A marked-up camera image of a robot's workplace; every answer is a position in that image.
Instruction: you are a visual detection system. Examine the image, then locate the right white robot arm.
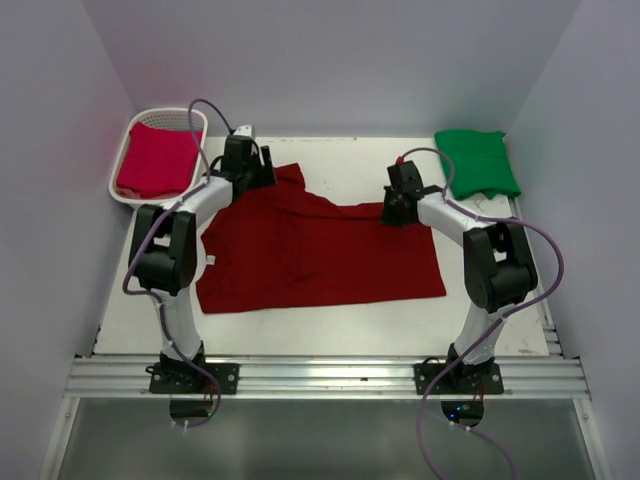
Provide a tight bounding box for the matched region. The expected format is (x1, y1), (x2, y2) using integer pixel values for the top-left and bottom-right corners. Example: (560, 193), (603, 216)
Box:
(381, 160), (538, 366)

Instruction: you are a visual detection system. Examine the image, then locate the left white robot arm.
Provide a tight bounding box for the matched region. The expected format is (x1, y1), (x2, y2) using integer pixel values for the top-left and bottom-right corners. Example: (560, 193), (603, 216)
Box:
(123, 134), (276, 364)

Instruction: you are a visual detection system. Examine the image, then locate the white perforated plastic basket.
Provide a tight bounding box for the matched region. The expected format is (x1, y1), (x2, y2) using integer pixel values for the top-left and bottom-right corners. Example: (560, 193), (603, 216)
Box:
(109, 108), (208, 205)

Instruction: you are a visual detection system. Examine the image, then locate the folded green t shirt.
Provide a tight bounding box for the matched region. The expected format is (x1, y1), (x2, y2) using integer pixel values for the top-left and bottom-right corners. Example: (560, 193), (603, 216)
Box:
(434, 129), (521, 200)

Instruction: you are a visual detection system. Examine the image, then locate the aluminium mounting rail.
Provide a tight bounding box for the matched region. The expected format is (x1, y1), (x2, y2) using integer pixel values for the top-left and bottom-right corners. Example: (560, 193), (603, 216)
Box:
(64, 355), (590, 400)

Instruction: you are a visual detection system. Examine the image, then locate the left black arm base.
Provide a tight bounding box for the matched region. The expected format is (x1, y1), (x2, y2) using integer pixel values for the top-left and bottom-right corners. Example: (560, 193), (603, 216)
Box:
(145, 362), (240, 395)

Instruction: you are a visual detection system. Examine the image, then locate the folded pink t shirt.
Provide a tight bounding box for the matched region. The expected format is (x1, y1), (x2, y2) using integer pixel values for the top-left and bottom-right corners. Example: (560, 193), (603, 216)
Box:
(116, 122), (199, 199)

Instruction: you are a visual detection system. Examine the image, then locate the dark red t shirt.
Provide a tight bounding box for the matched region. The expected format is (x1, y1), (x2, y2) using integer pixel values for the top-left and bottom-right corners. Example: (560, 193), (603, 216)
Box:
(196, 164), (446, 314)

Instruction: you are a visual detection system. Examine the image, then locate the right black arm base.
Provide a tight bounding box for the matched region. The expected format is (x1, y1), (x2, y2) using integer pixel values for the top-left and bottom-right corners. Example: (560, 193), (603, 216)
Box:
(413, 355), (505, 396)

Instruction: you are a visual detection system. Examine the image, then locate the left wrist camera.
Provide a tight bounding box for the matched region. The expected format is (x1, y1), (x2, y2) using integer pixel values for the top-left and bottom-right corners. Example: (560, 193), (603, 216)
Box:
(234, 124), (255, 139)

